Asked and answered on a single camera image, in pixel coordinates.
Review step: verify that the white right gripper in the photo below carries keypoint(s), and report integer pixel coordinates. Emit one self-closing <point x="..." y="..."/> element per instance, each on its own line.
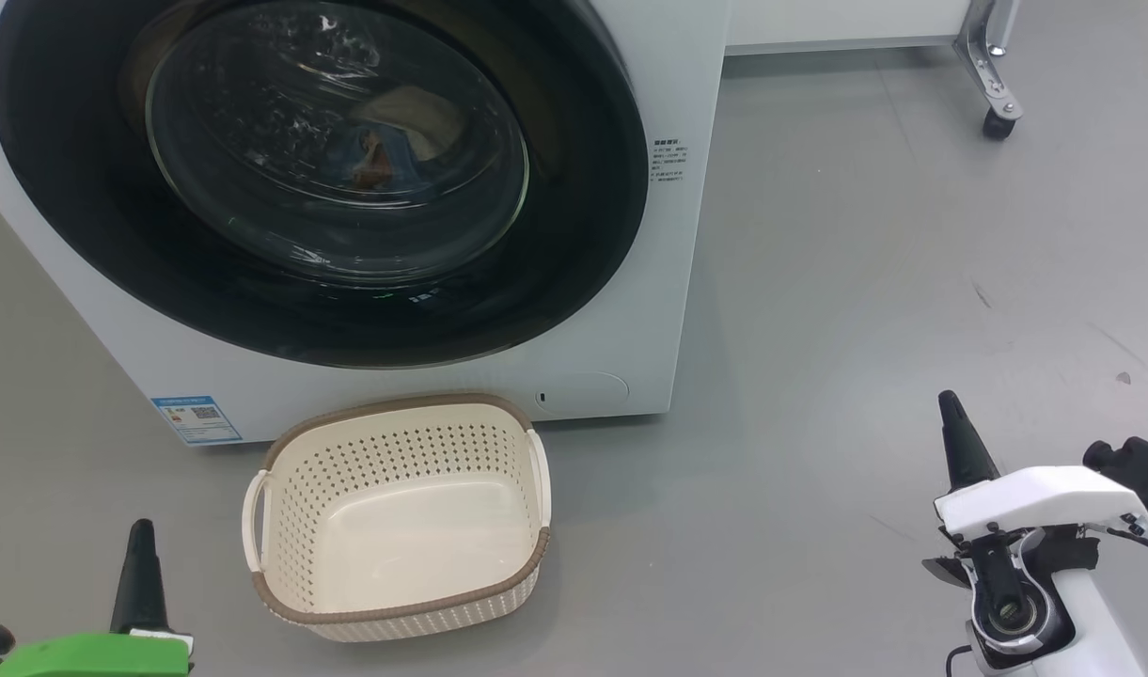
<point x="1044" y="498"/>

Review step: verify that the oval drain filter cover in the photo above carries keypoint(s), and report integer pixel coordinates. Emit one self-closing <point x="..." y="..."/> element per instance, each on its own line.
<point x="583" y="393"/>

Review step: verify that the black caster wheel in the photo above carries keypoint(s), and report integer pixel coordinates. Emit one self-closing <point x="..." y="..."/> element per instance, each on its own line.
<point x="999" y="127"/>

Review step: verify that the beige cloth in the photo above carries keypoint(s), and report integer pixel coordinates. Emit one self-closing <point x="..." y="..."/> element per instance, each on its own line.
<point x="423" y="118"/>

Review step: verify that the black round glass washer door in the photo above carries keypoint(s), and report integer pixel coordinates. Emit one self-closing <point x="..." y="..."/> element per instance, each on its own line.
<point x="555" y="263"/>

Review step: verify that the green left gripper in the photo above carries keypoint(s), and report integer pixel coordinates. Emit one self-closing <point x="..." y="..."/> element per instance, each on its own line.
<point x="94" y="658"/>

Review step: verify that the silver metal frame leg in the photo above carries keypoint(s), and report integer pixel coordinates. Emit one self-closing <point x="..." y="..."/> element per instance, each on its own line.
<point x="987" y="56"/>

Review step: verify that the blue cartoon print garment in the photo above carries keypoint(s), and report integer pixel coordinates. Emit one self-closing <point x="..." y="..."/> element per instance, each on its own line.
<point x="371" y="165"/>

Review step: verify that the white front-load washing machine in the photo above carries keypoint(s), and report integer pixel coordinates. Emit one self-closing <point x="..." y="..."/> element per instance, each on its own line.
<point x="677" y="310"/>

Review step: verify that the cream perforated laundry basket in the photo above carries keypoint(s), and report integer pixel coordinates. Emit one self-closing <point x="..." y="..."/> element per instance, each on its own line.
<point x="414" y="527"/>

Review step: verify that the blue energy label sticker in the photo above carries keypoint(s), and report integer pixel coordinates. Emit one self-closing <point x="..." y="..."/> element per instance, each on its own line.
<point x="197" y="420"/>

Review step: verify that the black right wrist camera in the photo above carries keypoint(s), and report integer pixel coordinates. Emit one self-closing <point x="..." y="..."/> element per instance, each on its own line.
<point x="1133" y="465"/>

